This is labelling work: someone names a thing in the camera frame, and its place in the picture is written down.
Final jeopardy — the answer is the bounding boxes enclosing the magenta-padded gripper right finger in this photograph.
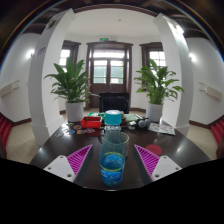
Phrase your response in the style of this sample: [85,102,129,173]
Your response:
[132,144,182,184]

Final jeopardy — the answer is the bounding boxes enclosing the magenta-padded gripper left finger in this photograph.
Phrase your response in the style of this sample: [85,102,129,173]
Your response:
[43,144,95,184]

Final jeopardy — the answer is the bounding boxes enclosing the clear blue-capped drink bottle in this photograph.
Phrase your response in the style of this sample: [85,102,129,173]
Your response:
[98,109,127,187]

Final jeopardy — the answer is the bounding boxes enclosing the grey-green mug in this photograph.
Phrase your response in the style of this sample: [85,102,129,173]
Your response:
[98,131,130,158]

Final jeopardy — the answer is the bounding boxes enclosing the printed magazine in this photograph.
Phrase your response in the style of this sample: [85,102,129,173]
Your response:
[148,122,177,136]

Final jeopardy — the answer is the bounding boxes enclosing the black grey headphones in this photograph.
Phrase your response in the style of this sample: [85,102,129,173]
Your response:
[135,118,152,130]

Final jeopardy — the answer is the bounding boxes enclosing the red plastic box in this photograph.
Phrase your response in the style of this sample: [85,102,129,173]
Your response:
[80,115,103,129]

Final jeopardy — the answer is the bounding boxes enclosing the brown box with white items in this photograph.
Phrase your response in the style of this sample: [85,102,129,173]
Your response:
[119,111,130,127]

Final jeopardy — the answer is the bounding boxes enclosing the green flat box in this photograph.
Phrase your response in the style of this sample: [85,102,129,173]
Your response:
[87,112,106,119]

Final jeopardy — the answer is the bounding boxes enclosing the black office chair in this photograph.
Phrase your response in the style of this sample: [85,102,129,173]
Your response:
[98,92,130,114]

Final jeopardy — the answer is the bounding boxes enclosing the white square pillar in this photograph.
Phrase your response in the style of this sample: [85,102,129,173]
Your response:
[28,8,77,146]
[153,13,195,136]

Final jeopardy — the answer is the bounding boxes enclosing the leafy plant in white pot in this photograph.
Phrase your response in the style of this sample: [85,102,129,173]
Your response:
[134,59,185,123]
[43,57,93,123]

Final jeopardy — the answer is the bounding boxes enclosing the red carpeted staircase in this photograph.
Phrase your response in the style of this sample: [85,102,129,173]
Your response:
[0,116,14,148]
[210,119,224,148]

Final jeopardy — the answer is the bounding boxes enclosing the dark wooden glazed double door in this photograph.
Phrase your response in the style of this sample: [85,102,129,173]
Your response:
[85,40,134,99]

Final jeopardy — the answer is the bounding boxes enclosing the dark wooden framed window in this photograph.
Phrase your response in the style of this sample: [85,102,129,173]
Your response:
[139,42,167,73]
[59,39,82,73]

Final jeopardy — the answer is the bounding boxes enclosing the purple pillar sign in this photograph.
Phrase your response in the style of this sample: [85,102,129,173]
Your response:
[34,46,47,58]

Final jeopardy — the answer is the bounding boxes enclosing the bright pillar spotlight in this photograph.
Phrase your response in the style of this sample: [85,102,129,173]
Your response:
[174,24,185,36]

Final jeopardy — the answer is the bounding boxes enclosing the white wall-mounted unit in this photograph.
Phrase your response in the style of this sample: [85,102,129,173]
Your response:
[198,82,223,101]
[0,80,20,98]

